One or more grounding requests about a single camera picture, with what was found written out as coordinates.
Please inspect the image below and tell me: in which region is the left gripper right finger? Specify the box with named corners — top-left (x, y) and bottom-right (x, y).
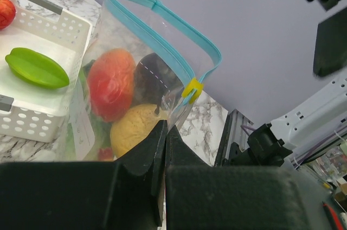
top-left (165, 129), bottom-right (331, 229)

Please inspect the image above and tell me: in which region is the yellow toy lemon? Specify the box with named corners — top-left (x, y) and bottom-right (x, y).
top-left (110, 104), bottom-right (168, 158)

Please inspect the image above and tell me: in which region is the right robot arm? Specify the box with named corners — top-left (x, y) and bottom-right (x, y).
top-left (215, 9), bottom-right (346, 167)

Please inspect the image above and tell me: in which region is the white perforated plastic basket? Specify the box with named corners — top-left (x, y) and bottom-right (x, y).
top-left (1, 0), bottom-right (92, 143)

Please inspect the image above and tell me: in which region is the dark purple toy eggplant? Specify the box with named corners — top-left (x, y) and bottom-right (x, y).
top-left (132, 53), bottom-right (183, 108)

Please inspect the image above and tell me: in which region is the red orange toy mango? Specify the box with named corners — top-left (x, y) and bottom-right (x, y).
top-left (87, 48), bottom-right (136, 122)

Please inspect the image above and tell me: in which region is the green toy leek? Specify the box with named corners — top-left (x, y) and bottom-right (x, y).
top-left (63, 61), bottom-right (111, 161)

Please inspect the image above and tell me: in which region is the black metal base rail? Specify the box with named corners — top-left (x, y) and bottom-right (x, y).
top-left (214, 109), bottom-right (254, 167)

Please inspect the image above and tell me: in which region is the clear zip top bag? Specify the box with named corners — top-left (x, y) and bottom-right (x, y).
top-left (60, 0), bottom-right (222, 161)

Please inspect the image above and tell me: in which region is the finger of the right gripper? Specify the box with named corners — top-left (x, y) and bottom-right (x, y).
top-left (313, 8), bottom-right (347, 77)

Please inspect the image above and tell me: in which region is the small red toy tomato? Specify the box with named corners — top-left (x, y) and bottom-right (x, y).
top-left (0, 0), bottom-right (16, 30)

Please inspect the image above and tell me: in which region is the red toy apple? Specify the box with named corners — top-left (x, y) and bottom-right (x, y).
top-left (98, 148), bottom-right (114, 161)

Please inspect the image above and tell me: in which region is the green toy starfruit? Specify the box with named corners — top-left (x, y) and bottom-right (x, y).
top-left (5, 47), bottom-right (70, 89)

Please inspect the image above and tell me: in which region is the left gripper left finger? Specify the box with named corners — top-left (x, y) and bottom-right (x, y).
top-left (1, 120), bottom-right (168, 229)

